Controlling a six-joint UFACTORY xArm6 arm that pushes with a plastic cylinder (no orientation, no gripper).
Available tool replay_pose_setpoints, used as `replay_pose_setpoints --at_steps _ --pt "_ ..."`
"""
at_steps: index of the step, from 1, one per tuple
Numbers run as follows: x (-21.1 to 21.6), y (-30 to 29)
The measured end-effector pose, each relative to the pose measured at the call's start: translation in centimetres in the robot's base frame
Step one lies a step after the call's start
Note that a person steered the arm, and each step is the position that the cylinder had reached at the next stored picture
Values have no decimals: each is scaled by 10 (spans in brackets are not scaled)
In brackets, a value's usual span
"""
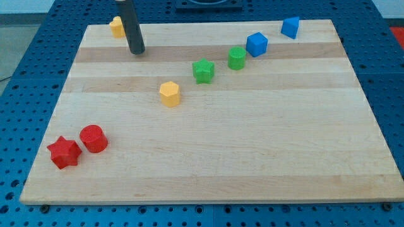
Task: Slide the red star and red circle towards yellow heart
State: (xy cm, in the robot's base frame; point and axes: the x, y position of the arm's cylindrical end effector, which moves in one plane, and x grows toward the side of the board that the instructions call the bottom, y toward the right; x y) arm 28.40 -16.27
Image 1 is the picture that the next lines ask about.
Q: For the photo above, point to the yellow heart block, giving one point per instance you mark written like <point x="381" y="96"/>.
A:
<point x="117" y="28"/>

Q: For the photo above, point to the yellow hexagon block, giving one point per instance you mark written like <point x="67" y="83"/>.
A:
<point x="170" y="94"/>

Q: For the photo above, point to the wooden board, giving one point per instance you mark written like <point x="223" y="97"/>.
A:
<point x="292" y="126"/>

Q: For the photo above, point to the blue triangle block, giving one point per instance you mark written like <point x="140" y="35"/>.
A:
<point x="290" y="27"/>

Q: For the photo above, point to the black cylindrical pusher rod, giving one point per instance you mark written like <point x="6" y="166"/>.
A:
<point x="131" y="25"/>

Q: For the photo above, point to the blue cube block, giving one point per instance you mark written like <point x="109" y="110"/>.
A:
<point x="256" y="44"/>

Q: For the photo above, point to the green star block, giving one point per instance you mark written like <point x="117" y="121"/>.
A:
<point x="203" y="71"/>

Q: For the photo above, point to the green cylinder block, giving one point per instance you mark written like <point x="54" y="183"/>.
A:
<point x="236" y="58"/>

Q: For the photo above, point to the red cylinder block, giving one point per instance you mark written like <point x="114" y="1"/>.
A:
<point x="93" y="138"/>

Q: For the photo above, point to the red star block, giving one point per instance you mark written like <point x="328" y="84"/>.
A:
<point x="64" y="152"/>

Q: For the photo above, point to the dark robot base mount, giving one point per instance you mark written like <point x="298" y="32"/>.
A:
<point x="207" y="5"/>

